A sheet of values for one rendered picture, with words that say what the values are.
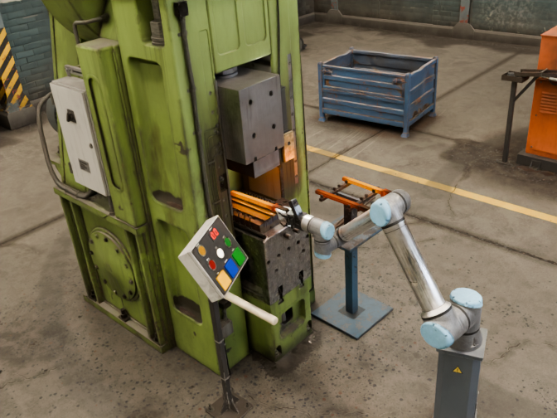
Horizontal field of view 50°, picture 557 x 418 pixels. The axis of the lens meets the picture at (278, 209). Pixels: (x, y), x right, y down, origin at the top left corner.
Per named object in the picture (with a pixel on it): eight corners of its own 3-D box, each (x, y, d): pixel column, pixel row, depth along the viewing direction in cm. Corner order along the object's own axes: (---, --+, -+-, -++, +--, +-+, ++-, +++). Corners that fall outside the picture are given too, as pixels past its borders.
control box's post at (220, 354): (234, 408, 345) (210, 251, 292) (230, 411, 343) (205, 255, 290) (230, 405, 347) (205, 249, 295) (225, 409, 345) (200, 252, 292)
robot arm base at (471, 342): (484, 330, 300) (486, 314, 295) (480, 355, 285) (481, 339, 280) (445, 322, 307) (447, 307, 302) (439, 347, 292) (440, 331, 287)
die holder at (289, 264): (312, 274, 373) (307, 213, 351) (270, 306, 349) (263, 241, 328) (248, 246, 407) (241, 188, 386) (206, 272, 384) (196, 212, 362)
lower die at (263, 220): (284, 220, 346) (283, 207, 342) (260, 235, 334) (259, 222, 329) (234, 200, 372) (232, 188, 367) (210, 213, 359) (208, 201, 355)
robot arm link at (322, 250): (337, 254, 325) (337, 235, 319) (323, 263, 318) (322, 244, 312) (325, 248, 331) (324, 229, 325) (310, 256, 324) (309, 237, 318)
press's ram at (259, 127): (294, 140, 332) (290, 70, 313) (246, 165, 308) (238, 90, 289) (241, 125, 358) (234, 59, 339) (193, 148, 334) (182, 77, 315)
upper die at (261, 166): (279, 164, 329) (278, 148, 324) (254, 178, 316) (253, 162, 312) (227, 148, 354) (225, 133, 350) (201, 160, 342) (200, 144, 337)
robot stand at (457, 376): (477, 412, 330) (487, 328, 300) (472, 444, 312) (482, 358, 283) (436, 402, 338) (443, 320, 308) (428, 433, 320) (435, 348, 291)
